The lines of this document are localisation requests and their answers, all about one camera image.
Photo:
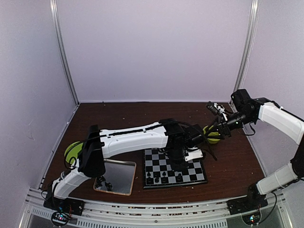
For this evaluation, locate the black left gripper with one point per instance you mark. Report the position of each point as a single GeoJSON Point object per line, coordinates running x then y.
{"type": "Point", "coordinates": [177, 167]}

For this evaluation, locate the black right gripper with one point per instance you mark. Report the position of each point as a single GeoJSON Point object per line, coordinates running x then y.
{"type": "Point", "coordinates": [223, 128]}

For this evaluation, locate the black and grey chessboard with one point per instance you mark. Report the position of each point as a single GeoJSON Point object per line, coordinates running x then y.
{"type": "Point", "coordinates": [156, 161]}

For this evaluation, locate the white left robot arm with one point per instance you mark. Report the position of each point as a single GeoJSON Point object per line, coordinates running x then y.
{"type": "Point", "coordinates": [178, 141]}

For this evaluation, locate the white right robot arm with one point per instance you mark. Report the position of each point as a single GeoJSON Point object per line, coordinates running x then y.
{"type": "Point", "coordinates": [252, 110]}

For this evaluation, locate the green bowl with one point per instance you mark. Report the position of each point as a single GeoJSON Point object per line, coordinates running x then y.
{"type": "Point", "coordinates": [211, 140]}

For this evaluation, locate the metal tray with wood rim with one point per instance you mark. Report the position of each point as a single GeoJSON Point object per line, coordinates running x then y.
{"type": "Point", "coordinates": [118, 178]}

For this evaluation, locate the green plate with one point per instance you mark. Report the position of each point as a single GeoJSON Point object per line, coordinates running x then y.
{"type": "Point", "coordinates": [71, 153]}

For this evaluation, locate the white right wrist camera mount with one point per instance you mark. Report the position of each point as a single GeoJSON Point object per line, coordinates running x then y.
{"type": "Point", "coordinates": [219, 110]}

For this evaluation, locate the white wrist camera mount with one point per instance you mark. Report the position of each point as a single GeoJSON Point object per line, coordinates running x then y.
{"type": "Point", "coordinates": [197, 154]}
{"type": "Point", "coordinates": [219, 110]}

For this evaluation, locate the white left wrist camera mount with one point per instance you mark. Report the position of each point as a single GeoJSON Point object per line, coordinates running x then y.
{"type": "Point", "coordinates": [197, 154]}

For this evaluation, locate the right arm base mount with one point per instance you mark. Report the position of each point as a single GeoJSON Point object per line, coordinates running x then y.
{"type": "Point", "coordinates": [247, 206]}

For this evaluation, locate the aluminium front rail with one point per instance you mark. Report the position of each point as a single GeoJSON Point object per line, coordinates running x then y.
{"type": "Point", "coordinates": [208, 214]}

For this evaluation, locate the right aluminium frame post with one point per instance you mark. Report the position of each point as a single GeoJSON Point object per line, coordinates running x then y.
{"type": "Point", "coordinates": [249, 41]}

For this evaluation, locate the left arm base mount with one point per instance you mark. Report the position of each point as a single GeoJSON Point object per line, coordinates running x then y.
{"type": "Point", "coordinates": [64, 210]}

